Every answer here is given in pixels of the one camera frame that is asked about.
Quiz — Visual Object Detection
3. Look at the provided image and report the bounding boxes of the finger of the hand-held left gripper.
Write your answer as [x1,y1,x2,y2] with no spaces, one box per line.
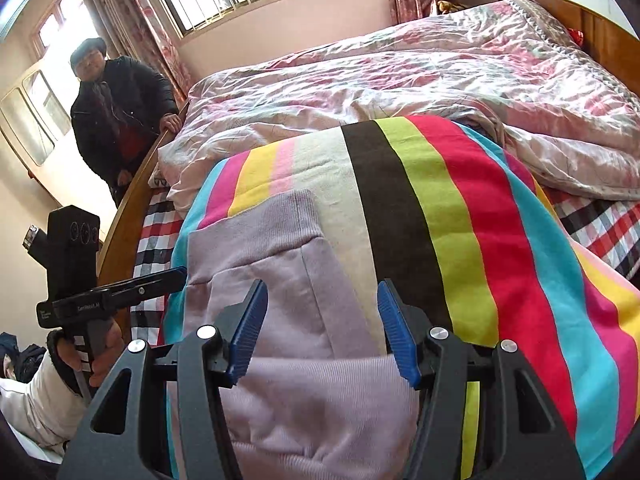
[101,266,189,308]

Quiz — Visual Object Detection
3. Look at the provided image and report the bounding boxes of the person's left hand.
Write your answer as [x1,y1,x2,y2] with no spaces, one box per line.
[56,319,125,391]

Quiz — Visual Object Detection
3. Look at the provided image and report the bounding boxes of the plaid bedsheet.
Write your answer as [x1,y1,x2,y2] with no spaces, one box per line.
[131,185,640,347]

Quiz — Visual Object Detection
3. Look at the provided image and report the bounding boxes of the wooden bed headboard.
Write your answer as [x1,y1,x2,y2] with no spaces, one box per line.
[492,0,640,97]

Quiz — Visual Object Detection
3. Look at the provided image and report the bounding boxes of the person's left forearm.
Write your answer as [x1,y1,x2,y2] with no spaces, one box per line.
[0,331,93,453]

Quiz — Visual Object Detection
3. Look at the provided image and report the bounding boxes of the striped colourful blanket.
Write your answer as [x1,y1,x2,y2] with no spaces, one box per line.
[162,115,640,480]

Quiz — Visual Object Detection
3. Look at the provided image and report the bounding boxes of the small side window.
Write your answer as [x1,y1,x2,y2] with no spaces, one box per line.
[29,0,97,63]

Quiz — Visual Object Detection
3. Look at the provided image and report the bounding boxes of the lilac knit pants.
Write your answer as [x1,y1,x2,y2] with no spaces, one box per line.
[182,189,422,480]

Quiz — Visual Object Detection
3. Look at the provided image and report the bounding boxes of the pink floral quilt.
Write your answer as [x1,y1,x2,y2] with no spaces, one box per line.
[159,0,640,211]

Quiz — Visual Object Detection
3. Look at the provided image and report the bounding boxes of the dark clothing pile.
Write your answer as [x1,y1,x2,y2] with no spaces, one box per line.
[0,331,47,382]

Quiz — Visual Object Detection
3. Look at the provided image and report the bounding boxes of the wooden bed footboard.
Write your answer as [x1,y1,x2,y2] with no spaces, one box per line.
[97,100,192,287]

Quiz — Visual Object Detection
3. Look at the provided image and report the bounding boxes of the white mirrored wardrobe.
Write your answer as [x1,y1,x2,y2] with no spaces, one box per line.
[0,59,75,167]

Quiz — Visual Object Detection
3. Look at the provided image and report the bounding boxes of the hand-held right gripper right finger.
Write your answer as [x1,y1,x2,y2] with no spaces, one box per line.
[376,279,586,480]

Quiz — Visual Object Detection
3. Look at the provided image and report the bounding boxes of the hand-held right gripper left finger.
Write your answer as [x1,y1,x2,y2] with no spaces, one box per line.
[57,279,271,480]

